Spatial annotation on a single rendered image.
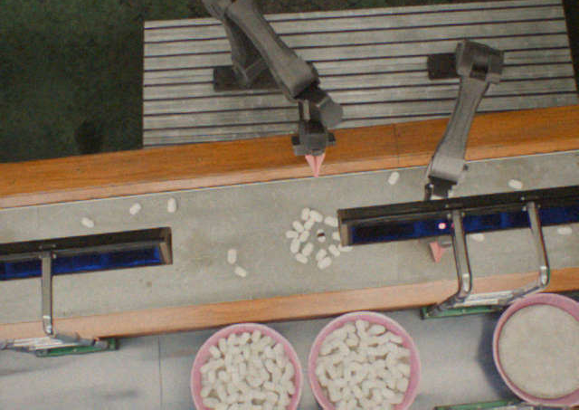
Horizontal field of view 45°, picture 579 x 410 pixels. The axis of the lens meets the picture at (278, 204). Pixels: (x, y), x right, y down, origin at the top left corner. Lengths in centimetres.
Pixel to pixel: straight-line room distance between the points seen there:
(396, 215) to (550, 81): 82
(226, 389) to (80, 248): 54
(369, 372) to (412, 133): 61
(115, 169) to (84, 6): 127
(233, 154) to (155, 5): 125
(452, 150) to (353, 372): 58
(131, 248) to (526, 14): 131
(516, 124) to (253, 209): 71
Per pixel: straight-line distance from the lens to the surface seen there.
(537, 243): 144
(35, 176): 191
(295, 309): 171
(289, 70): 156
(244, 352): 173
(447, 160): 162
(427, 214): 141
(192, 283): 177
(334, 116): 155
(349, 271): 175
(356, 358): 174
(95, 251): 145
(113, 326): 177
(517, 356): 180
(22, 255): 149
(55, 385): 190
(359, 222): 140
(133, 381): 184
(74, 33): 296
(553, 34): 217
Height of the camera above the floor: 246
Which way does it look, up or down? 75 degrees down
